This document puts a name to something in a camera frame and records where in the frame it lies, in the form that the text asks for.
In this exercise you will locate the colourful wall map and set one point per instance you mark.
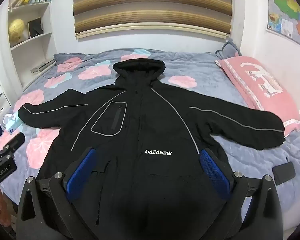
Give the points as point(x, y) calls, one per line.
point(287, 12)

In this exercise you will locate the flat silver box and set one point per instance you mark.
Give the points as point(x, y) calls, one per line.
point(43, 66)

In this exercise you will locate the black hooded jacket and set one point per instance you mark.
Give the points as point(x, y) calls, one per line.
point(145, 120)

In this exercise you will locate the pink printed pillow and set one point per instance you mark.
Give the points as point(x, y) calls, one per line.
point(262, 87)

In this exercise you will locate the grey floral blanket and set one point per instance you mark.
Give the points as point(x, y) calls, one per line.
point(215, 80)

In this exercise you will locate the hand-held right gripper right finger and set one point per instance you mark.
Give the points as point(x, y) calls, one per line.
point(211, 167)

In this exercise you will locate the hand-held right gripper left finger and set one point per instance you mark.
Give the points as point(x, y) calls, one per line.
point(81, 167)

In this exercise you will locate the black picture frame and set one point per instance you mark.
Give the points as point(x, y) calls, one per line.
point(35, 27)

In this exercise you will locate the golden globe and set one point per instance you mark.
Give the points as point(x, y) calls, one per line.
point(16, 31)

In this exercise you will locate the white bookshelf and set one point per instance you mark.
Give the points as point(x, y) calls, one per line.
point(31, 45)

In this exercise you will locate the grey pillow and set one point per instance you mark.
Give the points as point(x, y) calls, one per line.
point(230, 48)

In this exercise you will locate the black phone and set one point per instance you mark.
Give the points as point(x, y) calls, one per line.
point(284, 173)

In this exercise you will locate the striped window blind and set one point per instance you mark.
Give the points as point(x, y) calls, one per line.
point(150, 7)

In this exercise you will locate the blue tissue pack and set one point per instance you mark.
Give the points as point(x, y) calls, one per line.
point(13, 122)

